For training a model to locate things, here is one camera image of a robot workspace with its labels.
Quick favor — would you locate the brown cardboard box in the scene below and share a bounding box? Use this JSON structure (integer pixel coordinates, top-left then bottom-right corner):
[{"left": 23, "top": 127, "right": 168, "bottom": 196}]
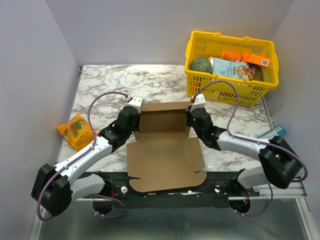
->
[{"left": 126, "top": 101, "right": 207, "bottom": 193}]

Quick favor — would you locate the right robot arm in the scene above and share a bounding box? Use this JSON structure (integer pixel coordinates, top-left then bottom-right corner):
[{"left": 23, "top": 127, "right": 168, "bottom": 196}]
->
[{"left": 186, "top": 107, "right": 303, "bottom": 196}]

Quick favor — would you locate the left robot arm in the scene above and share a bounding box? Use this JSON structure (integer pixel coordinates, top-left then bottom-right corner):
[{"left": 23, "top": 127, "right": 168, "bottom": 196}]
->
[{"left": 31, "top": 103, "right": 142, "bottom": 217}]

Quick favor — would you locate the orange snack box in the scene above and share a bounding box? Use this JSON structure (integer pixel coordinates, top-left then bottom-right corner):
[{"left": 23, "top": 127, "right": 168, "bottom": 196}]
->
[{"left": 220, "top": 51, "right": 242, "bottom": 62}]

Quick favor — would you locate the yellow plastic basket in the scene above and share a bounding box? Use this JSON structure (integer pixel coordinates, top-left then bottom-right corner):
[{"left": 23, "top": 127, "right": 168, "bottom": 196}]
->
[{"left": 184, "top": 30, "right": 279, "bottom": 107}]

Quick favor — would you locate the orange candy bag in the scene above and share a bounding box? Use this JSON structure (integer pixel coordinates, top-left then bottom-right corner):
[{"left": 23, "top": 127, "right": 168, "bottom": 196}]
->
[{"left": 57, "top": 114, "right": 94, "bottom": 152}]

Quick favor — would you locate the green round melon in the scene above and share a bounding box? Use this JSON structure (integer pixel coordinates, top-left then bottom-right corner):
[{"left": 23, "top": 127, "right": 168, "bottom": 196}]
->
[{"left": 188, "top": 57, "right": 213, "bottom": 74}]

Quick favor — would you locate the light blue chips bag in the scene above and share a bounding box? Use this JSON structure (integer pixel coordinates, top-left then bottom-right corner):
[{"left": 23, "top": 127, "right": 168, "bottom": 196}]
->
[{"left": 212, "top": 57, "right": 254, "bottom": 79}]

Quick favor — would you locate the blue small packet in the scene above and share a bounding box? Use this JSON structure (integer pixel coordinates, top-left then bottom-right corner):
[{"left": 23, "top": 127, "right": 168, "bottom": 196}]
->
[{"left": 257, "top": 125, "right": 287, "bottom": 139}]

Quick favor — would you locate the orange juice carton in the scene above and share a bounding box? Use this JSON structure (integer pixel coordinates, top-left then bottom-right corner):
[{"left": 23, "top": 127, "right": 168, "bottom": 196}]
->
[{"left": 241, "top": 53, "right": 271, "bottom": 67}]

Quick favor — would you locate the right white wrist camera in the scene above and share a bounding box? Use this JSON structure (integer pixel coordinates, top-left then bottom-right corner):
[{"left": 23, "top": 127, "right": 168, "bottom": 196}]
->
[{"left": 190, "top": 94, "right": 206, "bottom": 112}]

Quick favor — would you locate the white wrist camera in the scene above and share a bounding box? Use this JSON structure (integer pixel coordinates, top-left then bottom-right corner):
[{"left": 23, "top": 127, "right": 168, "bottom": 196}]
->
[
  {"left": 127, "top": 96, "right": 144, "bottom": 113},
  {"left": 190, "top": 94, "right": 206, "bottom": 112}
]

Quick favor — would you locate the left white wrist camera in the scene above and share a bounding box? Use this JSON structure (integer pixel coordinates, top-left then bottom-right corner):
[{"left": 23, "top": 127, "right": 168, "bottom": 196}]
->
[{"left": 127, "top": 96, "right": 144, "bottom": 113}]

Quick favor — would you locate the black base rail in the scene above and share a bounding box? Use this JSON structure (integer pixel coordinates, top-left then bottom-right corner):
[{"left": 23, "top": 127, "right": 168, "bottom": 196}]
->
[{"left": 101, "top": 171, "right": 260, "bottom": 209}]

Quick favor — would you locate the aluminium frame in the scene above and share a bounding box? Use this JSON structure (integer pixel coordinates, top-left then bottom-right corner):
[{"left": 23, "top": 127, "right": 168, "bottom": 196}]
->
[{"left": 29, "top": 184, "right": 320, "bottom": 240}]

